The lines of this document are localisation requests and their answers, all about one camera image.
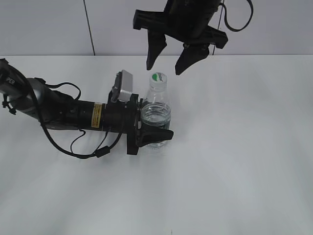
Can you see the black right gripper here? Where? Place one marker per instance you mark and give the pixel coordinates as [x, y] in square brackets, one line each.
[186, 21]

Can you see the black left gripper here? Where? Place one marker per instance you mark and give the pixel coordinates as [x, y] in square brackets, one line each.
[122, 117]

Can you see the white green bottle cap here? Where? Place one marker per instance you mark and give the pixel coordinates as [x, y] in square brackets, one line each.
[158, 81]

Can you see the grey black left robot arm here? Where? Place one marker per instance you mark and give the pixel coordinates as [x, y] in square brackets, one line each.
[58, 111]

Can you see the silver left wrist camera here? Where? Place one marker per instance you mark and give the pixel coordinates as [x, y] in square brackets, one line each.
[123, 87]

